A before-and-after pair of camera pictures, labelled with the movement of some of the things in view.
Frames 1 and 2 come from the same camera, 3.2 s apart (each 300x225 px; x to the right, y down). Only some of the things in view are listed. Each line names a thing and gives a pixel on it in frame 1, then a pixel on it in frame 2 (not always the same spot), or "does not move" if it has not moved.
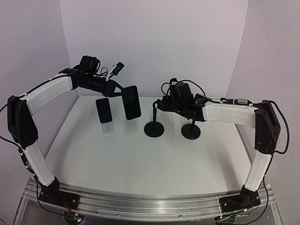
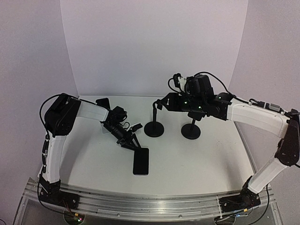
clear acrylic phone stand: x=107 y=128 does not move
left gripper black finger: x=114 y=94 to x=132 y=144
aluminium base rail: x=151 y=208 does not move
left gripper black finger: x=115 y=85 to x=135 y=141
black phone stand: x=154 y=129 does not move
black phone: x=131 y=102 to x=141 y=162
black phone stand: x=191 y=131 does not move
